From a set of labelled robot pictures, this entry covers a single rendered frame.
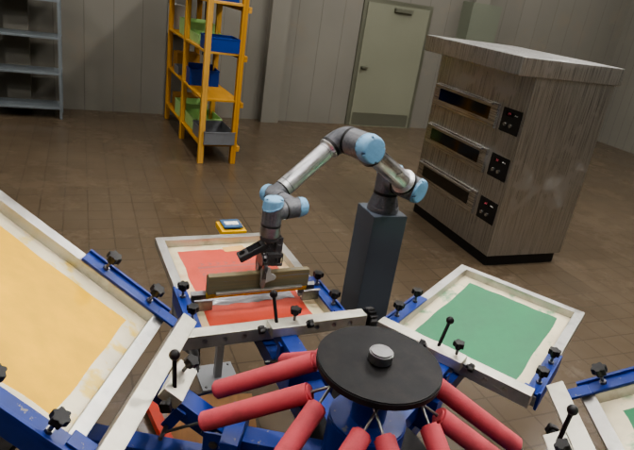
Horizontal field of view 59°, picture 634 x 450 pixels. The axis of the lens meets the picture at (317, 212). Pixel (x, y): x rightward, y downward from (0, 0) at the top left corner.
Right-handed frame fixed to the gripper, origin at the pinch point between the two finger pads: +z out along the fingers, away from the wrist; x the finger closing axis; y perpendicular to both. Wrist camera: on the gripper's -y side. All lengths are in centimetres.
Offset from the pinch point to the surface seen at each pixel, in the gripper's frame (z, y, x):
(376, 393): -26, -7, -96
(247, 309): 10.5, -4.2, -1.8
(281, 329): -1.1, -3.2, -33.1
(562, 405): -9, 57, -96
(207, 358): 106, 10, 95
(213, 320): 10.4, -18.7, -6.2
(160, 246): 7, -28, 50
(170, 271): 6.9, -28.5, 27.1
